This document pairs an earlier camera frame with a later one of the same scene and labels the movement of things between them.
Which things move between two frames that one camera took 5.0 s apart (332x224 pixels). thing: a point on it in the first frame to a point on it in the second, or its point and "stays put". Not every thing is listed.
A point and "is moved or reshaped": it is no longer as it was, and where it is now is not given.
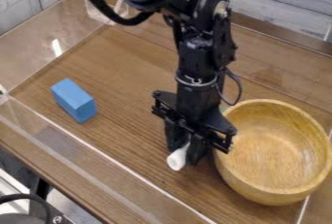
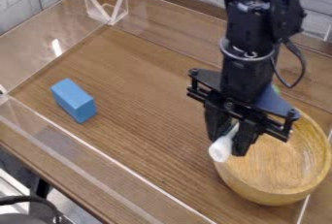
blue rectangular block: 75,100 stays put
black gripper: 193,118 to 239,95
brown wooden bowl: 281,151 stays put
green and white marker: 178,157 is moved or reshaped
